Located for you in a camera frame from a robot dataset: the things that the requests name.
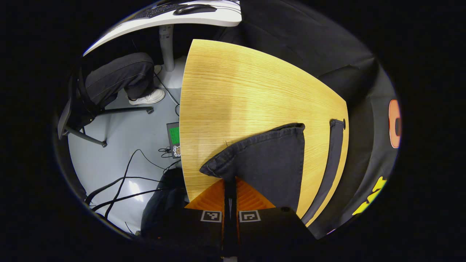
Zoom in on device with green screen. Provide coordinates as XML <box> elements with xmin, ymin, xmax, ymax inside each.
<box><xmin>166</xmin><ymin>122</ymin><xmax>182</xmax><ymax>158</ymax></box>

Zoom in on dark grey jeans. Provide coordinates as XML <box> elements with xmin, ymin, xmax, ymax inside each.
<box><xmin>199</xmin><ymin>119</ymin><xmax>345</xmax><ymax>227</ymax></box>

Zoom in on thin black floor cable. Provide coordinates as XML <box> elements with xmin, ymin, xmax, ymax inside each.
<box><xmin>104</xmin><ymin>148</ymin><xmax>171</xmax><ymax>219</ymax></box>

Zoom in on person's leg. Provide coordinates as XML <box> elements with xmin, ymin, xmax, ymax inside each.
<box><xmin>141</xmin><ymin>168</ymin><xmax>190</xmax><ymax>235</ymax></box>

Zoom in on black keyboard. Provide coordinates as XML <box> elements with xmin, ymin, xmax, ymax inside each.
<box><xmin>133</xmin><ymin>2</ymin><xmax>193</xmax><ymax>20</ymax></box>

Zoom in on black backdrop cloth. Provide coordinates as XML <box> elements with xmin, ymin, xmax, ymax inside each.
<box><xmin>213</xmin><ymin>0</ymin><xmax>403</xmax><ymax>240</ymax></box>

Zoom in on black office chair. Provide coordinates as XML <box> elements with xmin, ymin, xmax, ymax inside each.
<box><xmin>58</xmin><ymin>67</ymin><xmax>154</xmax><ymax>148</ymax></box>

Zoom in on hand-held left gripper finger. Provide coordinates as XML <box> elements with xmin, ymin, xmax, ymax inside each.
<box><xmin>144</xmin><ymin>178</ymin><xmax>230</xmax><ymax>257</ymax></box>
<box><xmin>230</xmin><ymin>176</ymin><xmax>316</xmax><ymax>257</ymax></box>

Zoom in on white desk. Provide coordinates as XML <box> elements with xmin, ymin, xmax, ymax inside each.
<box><xmin>83</xmin><ymin>0</ymin><xmax>242</xmax><ymax>90</ymax></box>

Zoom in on black computer mouse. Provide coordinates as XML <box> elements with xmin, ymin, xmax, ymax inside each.
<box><xmin>173</xmin><ymin>4</ymin><xmax>218</xmax><ymax>16</ymax></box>

